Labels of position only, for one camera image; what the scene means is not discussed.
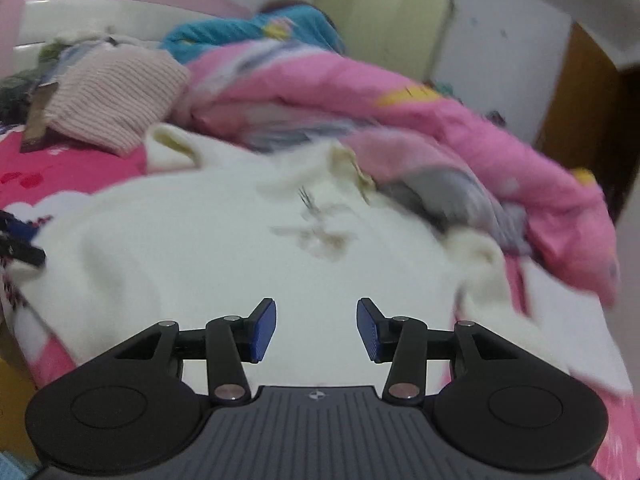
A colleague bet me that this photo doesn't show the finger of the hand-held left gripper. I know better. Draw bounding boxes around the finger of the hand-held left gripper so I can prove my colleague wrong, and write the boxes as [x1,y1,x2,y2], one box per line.
[0,210,47,267]

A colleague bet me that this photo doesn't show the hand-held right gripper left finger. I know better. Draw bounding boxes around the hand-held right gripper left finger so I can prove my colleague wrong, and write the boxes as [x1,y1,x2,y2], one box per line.
[114,298,277,405]

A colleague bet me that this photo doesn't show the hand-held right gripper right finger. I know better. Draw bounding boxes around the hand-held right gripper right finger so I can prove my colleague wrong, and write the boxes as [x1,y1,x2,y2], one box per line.
[356,298,521,405]

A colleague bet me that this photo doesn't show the cream fleece garment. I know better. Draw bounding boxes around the cream fleece garment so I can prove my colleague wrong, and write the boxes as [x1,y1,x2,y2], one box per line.
[7,125,538,391]

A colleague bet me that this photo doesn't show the pile of mixed clothes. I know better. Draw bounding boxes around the pile of mixed clothes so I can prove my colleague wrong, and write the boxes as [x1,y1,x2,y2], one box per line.
[0,35,76,126]

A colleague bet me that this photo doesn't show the pink floral blanket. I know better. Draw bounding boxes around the pink floral blanket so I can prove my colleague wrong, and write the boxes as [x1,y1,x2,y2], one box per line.
[0,125,640,480]

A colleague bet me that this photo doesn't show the black smartphone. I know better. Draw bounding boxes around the black smartphone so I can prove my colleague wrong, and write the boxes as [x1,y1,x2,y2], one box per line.
[20,80,58,156]

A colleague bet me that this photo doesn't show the pink checked pillow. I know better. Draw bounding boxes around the pink checked pillow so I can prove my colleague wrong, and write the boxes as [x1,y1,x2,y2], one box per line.
[42,45,193,157]

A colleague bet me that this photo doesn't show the pink and grey quilt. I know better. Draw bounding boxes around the pink and grey quilt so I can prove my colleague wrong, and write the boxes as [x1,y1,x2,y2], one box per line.
[177,42,621,306]

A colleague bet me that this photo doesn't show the pink and white headboard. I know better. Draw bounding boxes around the pink and white headboard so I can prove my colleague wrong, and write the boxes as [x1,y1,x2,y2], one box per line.
[0,0,251,81]

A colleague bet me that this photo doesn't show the brown wooden door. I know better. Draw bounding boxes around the brown wooden door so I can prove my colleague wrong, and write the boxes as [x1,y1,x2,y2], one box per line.
[532,22,640,221]

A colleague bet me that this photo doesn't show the pale yellow wardrobe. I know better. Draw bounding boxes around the pale yellow wardrobe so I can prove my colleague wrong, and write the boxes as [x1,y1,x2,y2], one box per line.
[312,0,456,83]

